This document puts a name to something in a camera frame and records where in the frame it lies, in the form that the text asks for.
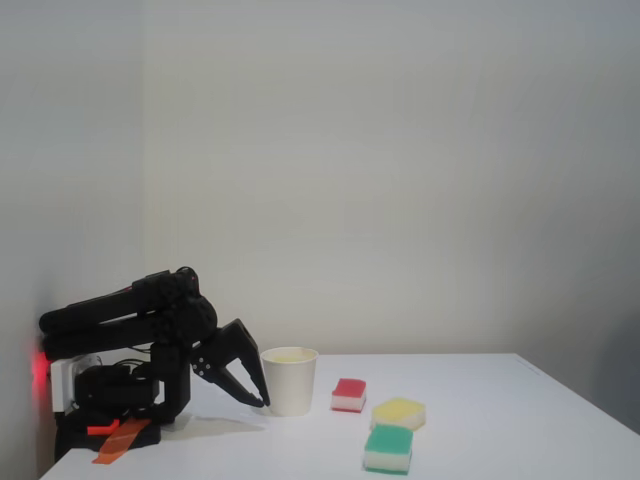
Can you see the yellow sponge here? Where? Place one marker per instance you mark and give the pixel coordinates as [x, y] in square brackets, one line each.
[292, 356]
[399, 410]

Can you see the green sponge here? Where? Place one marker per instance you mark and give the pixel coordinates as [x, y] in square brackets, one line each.
[389, 440]

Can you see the white paper cup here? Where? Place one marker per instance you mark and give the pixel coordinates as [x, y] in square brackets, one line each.
[290, 385]

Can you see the red sponge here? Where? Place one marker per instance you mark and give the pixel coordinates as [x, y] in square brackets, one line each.
[349, 391]

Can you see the orange tape strip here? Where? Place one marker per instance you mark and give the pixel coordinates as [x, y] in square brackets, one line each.
[119, 444]

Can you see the red-tipped black clamp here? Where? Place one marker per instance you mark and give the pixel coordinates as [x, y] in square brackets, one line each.
[100, 429]

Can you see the white controller box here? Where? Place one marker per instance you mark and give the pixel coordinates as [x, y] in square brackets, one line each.
[62, 385]

